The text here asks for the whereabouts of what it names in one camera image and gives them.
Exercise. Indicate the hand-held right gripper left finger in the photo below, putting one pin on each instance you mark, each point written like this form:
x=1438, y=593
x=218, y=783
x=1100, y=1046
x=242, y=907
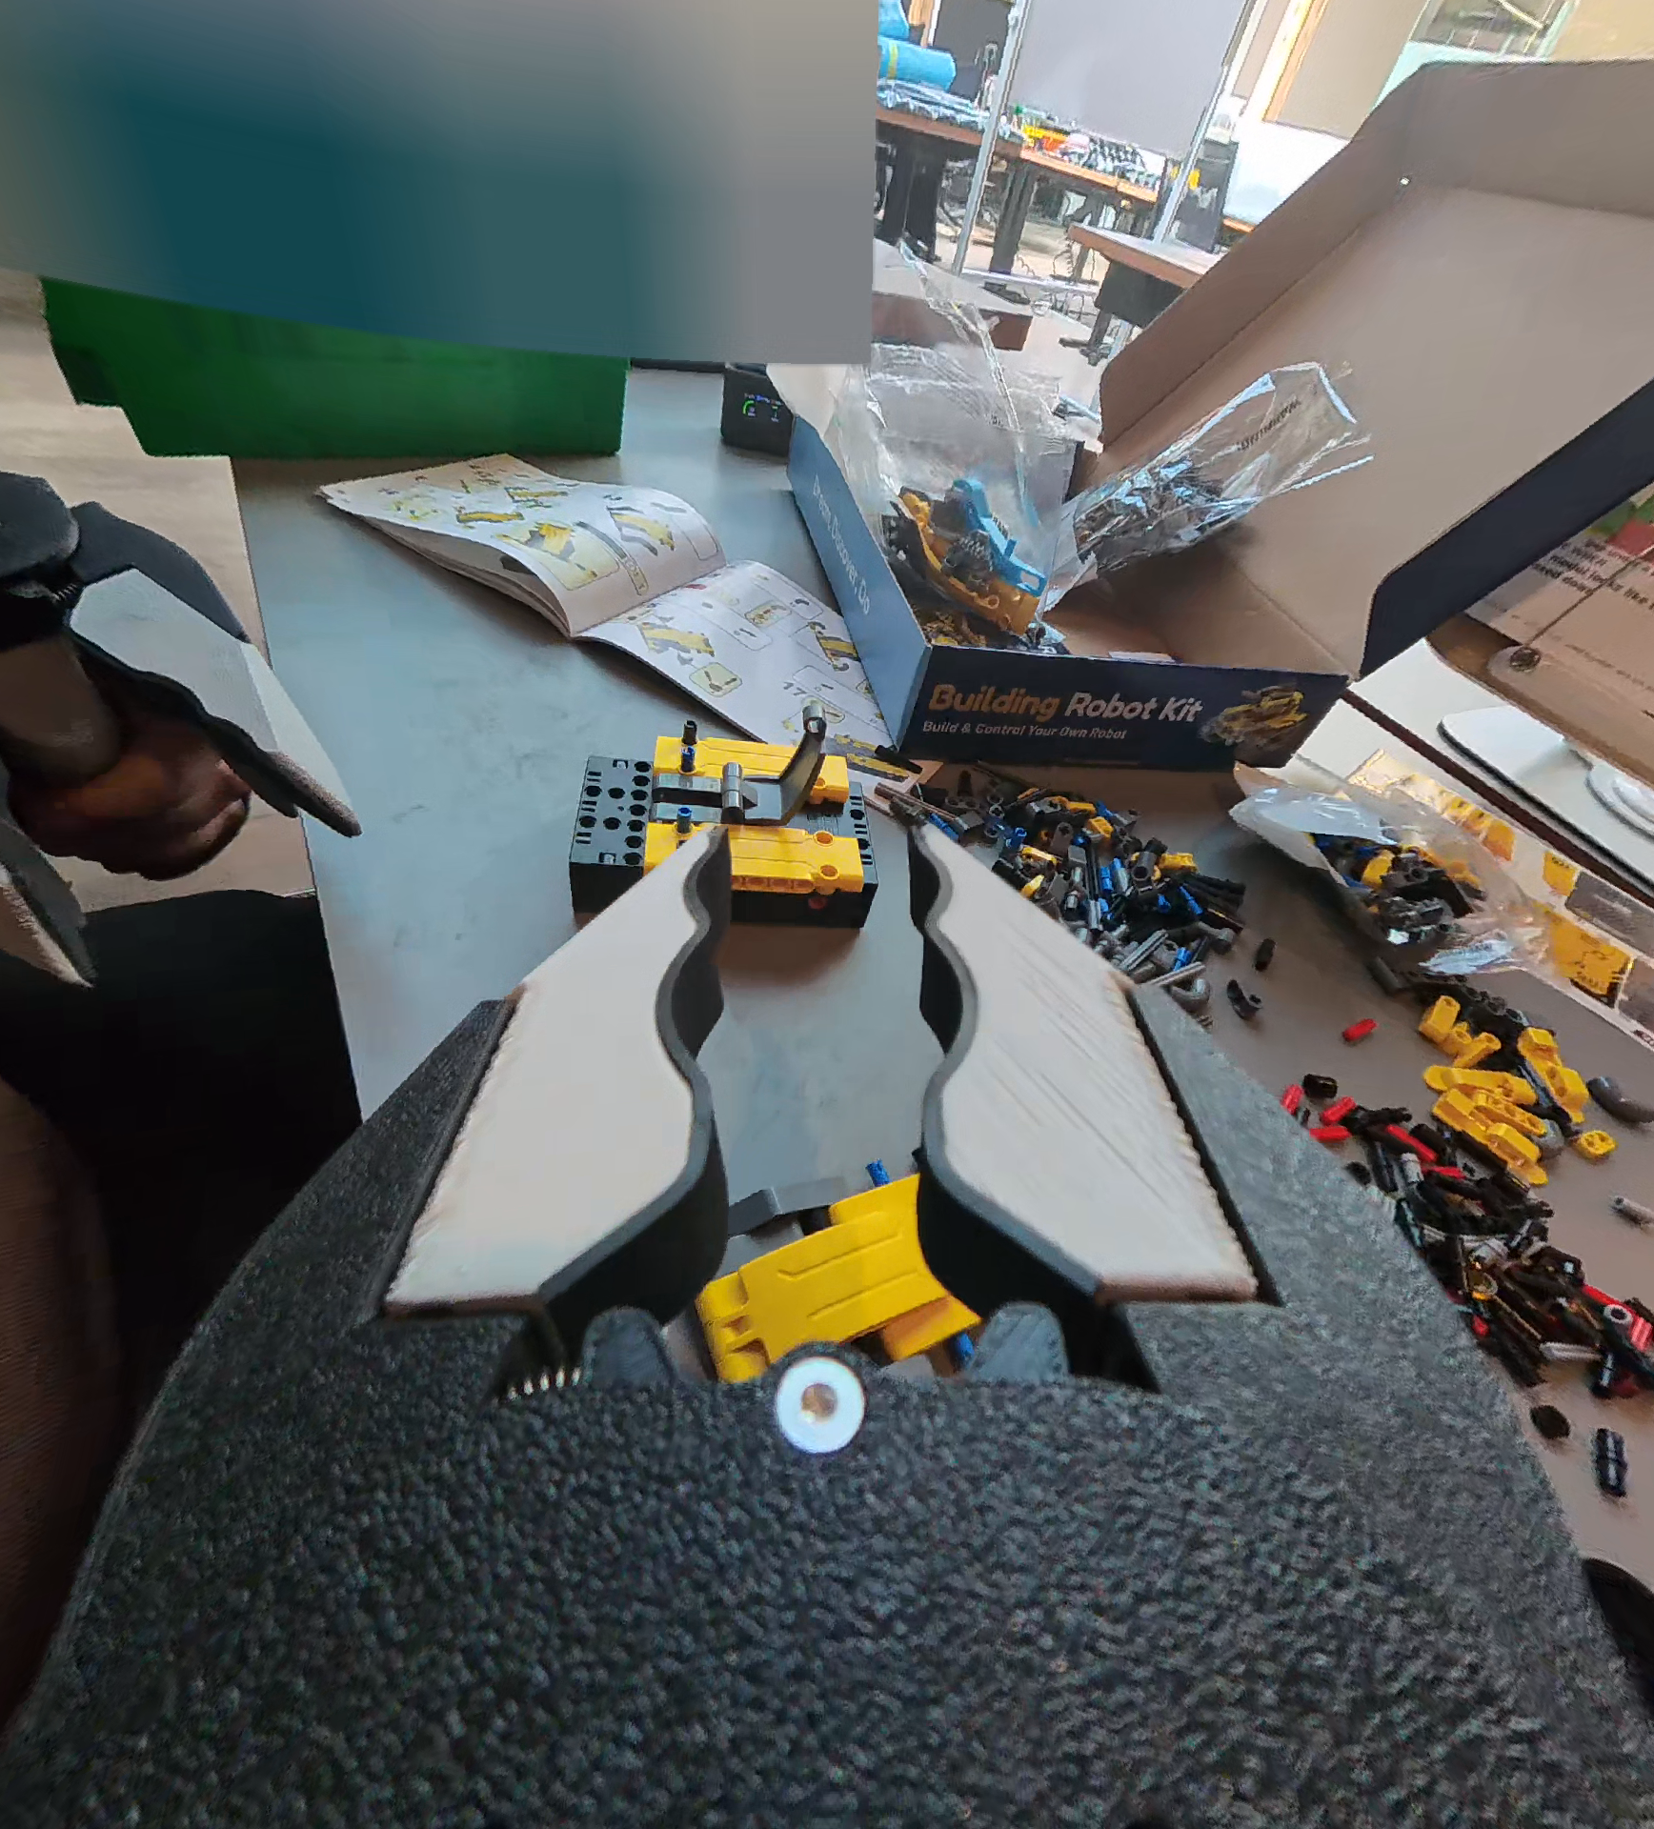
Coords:
x=556, y=1145

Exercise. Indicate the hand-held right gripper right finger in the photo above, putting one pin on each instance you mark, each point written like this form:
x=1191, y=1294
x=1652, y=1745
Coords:
x=1084, y=1145

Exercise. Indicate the yellow and grey brick assembly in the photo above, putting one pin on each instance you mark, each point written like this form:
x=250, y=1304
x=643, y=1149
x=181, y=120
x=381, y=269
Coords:
x=814, y=1288

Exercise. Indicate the grey desk with wooden edge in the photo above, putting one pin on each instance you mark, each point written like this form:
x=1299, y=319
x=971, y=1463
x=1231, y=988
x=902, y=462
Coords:
x=485, y=831

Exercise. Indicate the pile of blue grey connectors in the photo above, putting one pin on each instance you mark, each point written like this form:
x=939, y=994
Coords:
x=1114, y=873

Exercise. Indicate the green board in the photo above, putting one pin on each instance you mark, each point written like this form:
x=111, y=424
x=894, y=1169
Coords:
x=314, y=402

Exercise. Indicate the black and yellow brick block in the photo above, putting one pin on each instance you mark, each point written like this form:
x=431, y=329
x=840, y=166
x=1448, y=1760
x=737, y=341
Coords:
x=770, y=859

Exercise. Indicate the pile of black red pins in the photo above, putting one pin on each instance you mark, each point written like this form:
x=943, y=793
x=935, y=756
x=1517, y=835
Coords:
x=1485, y=1230

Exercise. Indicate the instruction booklet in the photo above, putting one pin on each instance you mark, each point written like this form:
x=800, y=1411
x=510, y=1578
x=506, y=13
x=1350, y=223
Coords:
x=600, y=573

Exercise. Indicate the pile of yellow angled beams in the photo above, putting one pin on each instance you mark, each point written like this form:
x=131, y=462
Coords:
x=1499, y=1101

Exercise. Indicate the printed parts sheet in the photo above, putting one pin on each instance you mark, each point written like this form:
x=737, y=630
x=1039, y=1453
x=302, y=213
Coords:
x=1628, y=958

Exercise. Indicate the black electronic device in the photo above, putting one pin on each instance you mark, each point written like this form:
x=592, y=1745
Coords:
x=757, y=416

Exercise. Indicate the instruction sign stand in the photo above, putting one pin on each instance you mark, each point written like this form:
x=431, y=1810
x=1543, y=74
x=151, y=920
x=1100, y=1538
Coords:
x=1456, y=317

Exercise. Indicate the wooden background table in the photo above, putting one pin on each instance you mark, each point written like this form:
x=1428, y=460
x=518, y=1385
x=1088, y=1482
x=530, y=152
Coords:
x=1056, y=174

